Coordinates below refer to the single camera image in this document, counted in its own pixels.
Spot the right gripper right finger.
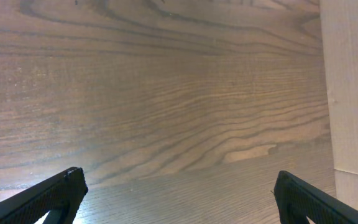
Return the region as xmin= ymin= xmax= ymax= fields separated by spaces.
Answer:
xmin=273 ymin=170 xmax=358 ymax=224

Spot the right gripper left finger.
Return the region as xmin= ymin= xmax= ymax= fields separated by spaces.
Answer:
xmin=0 ymin=167 xmax=88 ymax=224

